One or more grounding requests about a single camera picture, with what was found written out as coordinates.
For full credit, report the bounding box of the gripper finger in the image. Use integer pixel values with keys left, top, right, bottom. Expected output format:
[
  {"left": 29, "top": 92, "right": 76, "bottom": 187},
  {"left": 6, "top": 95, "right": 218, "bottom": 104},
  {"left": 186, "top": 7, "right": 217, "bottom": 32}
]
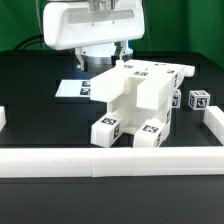
[
  {"left": 114, "top": 41, "right": 127, "bottom": 60},
  {"left": 75, "top": 47, "right": 85, "bottom": 71}
]

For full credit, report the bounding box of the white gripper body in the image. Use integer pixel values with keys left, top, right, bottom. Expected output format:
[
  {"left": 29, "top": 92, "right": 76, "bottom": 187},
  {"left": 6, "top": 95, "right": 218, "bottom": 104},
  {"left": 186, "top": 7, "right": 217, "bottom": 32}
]
[{"left": 43, "top": 0, "right": 145, "bottom": 50}]

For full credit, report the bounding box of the white chair back frame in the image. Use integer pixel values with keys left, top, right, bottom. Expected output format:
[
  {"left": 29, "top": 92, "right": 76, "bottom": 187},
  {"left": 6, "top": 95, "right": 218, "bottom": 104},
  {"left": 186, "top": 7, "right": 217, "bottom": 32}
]
[{"left": 90, "top": 59, "right": 195, "bottom": 110}]

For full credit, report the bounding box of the white chair seat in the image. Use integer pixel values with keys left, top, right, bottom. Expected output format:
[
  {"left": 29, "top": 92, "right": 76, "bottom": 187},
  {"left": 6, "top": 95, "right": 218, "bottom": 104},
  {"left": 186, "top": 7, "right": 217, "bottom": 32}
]
[{"left": 107, "top": 92, "right": 172, "bottom": 134}]

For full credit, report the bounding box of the white base tag plate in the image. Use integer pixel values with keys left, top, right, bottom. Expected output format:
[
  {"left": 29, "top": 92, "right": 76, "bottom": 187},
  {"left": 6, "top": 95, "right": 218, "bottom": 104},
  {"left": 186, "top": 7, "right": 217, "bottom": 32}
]
[{"left": 55, "top": 80, "right": 91, "bottom": 97}]

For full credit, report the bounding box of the white left fence piece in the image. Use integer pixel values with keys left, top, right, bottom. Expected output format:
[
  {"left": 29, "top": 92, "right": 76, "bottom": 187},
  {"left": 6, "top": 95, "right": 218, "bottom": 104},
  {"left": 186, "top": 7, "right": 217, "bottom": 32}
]
[{"left": 0, "top": 106, "right": 6, "bottom": 132}]

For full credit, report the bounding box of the white right fence bar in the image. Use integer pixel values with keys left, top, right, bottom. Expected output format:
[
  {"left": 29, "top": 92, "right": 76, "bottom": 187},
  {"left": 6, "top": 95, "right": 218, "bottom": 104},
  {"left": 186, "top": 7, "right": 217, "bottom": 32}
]
[{"left": 203, "top": 106, "right": 224, "bottom": 146}]

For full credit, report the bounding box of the white fence bar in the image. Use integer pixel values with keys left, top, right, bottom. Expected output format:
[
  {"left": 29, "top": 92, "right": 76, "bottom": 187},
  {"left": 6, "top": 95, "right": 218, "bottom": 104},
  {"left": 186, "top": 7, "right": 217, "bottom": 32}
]
[
  {"left": 0, "top": 147, "right": 224, "bottom": 178},
  {"left": 203, "top": 106, "right": 224, "bottom": 146}
]

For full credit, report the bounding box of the white front fence bar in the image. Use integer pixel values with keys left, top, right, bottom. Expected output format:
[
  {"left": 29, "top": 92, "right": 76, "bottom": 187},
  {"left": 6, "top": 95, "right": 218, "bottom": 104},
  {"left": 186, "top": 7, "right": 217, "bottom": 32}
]
[{"left": 0, "top": 147, "right": 224, "bottom": 178}]

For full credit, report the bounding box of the black cable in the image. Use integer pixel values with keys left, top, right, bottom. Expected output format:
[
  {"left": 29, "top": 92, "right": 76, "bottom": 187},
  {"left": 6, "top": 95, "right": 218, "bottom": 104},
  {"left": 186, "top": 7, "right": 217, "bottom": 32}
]
[{"left": 13, "top": 33, "right": 46, "bottom": 51}]

